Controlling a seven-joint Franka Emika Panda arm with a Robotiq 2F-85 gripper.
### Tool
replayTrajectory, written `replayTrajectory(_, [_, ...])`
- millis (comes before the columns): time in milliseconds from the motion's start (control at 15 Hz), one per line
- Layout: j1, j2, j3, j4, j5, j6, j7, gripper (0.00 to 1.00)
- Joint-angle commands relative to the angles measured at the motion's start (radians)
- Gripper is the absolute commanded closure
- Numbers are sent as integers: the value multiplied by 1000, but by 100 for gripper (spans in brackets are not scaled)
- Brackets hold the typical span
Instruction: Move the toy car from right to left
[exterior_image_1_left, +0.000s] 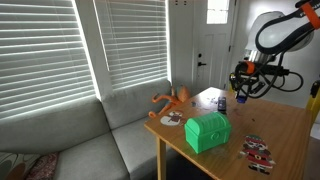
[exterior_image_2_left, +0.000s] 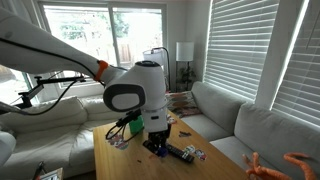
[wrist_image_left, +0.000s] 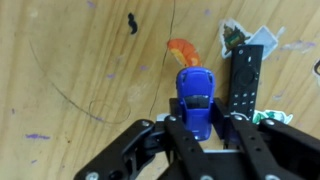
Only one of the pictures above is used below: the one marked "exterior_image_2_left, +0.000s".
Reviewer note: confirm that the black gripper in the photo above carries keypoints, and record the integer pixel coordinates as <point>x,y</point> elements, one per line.
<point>160,136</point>

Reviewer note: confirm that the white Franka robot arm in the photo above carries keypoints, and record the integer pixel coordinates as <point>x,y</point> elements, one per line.
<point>146,83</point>

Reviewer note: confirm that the orange rubber tentacle toy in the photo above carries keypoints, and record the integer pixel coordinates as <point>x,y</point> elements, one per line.
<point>263,173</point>

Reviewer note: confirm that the black remote control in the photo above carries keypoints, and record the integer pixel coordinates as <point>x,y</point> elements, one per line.
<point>181,155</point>

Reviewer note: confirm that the green plastic container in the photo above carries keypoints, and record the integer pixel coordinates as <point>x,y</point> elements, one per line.
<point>136,126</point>

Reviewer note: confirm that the white red cartoon sticker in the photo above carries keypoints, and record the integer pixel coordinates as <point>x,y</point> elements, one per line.
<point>171,120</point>

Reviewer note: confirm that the small dark sticker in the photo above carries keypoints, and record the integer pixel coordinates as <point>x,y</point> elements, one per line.
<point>184,134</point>

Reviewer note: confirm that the white green striped sticker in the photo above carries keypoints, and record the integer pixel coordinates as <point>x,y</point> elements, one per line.
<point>190,149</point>

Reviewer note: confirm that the large red green sticker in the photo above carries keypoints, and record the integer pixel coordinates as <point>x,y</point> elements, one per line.
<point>119,142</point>

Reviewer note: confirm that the red white character sticker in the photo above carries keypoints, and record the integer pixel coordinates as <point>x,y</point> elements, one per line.
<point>200,154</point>

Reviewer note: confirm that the orange brown patterned cushion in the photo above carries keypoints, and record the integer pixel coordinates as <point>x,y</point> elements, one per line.
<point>183,103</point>

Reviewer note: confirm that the green potted plant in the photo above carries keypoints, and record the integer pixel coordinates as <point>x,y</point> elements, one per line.
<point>186,76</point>

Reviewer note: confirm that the arc floor lamp white shade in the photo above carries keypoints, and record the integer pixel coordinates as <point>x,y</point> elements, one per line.
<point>151,55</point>

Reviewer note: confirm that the floor lamp cylindrical white shade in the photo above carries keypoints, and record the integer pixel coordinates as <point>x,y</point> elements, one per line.
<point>185,51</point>

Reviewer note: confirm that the white leather sofa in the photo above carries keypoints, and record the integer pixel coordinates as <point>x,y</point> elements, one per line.
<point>43,143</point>

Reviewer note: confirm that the white framed sliding window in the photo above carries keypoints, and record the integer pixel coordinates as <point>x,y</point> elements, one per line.
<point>140,33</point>

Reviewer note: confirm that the grey fabric sofa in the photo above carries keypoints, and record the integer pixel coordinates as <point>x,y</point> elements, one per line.
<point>273,133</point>

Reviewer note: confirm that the wide white window blind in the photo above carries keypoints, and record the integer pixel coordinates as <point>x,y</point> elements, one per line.
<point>240,50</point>

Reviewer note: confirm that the narrow white window blind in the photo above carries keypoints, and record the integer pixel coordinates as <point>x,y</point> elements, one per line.
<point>303,83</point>

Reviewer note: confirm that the black wrist camera orange mount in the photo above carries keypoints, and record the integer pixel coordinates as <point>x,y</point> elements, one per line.
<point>128,118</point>

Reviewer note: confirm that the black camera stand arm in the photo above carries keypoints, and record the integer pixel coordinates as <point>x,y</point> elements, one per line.
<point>31,93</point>

